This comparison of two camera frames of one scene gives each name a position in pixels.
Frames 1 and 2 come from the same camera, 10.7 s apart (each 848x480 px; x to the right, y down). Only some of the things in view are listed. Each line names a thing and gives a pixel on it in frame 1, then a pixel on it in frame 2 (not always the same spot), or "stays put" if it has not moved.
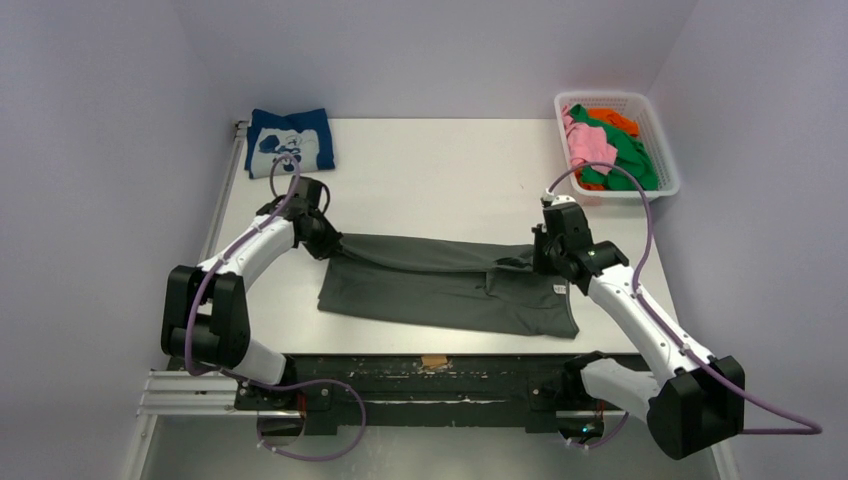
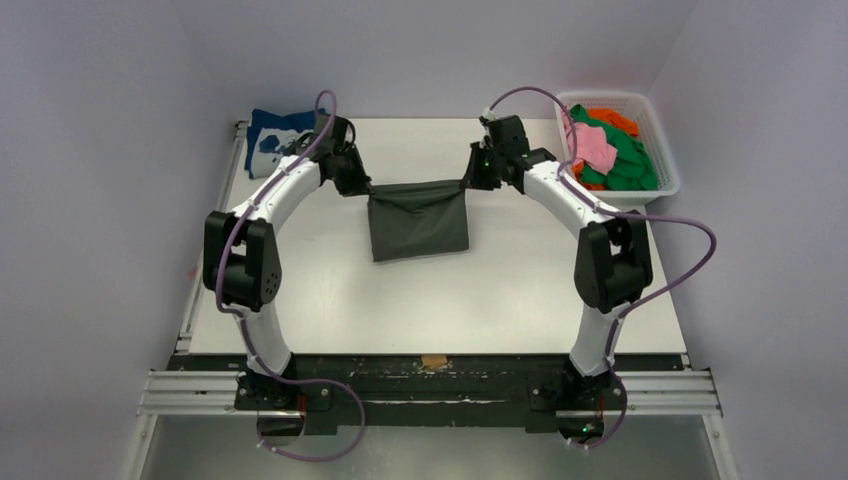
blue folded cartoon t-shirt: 304,134 stays put
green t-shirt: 631,155 stays put
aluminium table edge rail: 227,185 stays put
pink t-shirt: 587,143 stays put
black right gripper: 542,252 to 479,168
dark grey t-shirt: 455,286 to 414,219
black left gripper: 329,244 to 358,185
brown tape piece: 434,360 stays put
